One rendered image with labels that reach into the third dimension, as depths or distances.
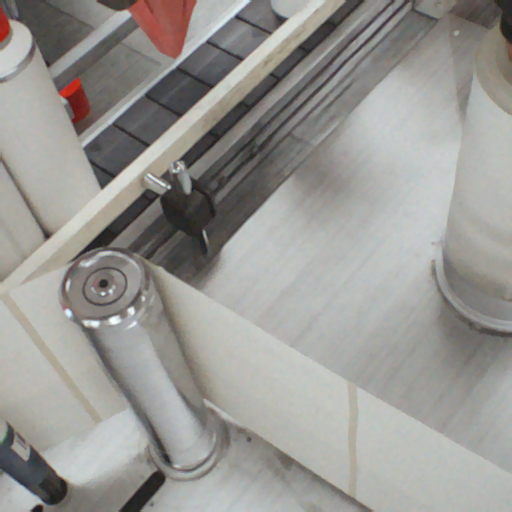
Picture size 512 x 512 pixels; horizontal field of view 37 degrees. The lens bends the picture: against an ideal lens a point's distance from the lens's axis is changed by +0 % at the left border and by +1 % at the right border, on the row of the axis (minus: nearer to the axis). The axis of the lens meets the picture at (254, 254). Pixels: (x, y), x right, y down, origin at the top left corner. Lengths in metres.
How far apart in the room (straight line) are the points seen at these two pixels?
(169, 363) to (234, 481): 0.13
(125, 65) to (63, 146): 0.27
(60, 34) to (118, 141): 0.22
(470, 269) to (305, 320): 0.11
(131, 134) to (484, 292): 0.30
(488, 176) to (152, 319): 0.18
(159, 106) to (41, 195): 0.15
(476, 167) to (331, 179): 0.18
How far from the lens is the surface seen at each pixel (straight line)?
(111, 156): 0.61
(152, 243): 0.58
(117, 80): 0.75
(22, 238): 0.53
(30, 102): 0.47
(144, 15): 0.47
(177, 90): 0.65
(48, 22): 0.84
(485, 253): 0.45
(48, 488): 0.46
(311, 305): 0.51
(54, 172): 0.51
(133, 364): 0.33
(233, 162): 0.61
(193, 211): 0.51
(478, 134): 0.39
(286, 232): 0.54
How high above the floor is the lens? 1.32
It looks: 56 degrees down
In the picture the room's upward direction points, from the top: 11 degrees counter-clockwise
